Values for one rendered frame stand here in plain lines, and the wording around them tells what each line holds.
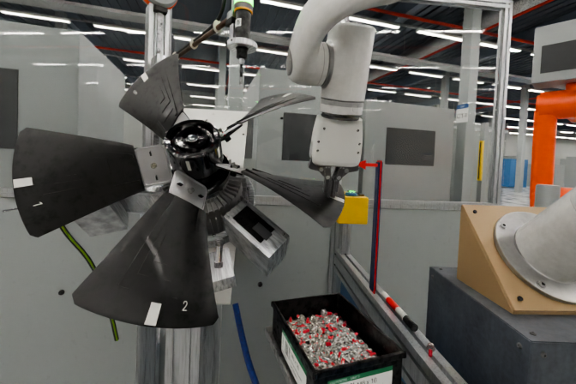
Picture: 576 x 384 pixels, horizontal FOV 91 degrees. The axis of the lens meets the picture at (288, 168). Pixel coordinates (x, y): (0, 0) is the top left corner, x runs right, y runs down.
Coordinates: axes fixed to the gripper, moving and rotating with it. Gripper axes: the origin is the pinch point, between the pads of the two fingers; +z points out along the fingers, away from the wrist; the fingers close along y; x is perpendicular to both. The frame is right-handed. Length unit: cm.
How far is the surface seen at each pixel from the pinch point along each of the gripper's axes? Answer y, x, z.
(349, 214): -14.1, -25.1, 19.9
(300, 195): 6.9, 3.4, 0.7
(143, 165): 41.3, -6.5, -0.7
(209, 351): 30, -19, 72
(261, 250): 14.3, 1.8, 15.3
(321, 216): 3.5, 9.0, 2.4
